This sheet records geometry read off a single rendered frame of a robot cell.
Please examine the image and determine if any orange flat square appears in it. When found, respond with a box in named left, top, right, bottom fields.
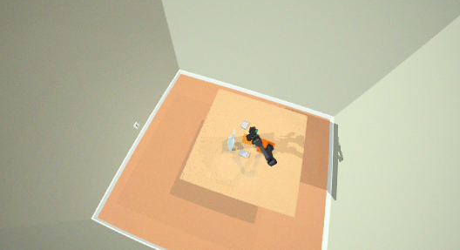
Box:
left=242, top=133, right=252, bottom=145

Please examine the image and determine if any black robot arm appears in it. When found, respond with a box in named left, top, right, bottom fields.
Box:
left=246, top=129, right=277, bottom=166

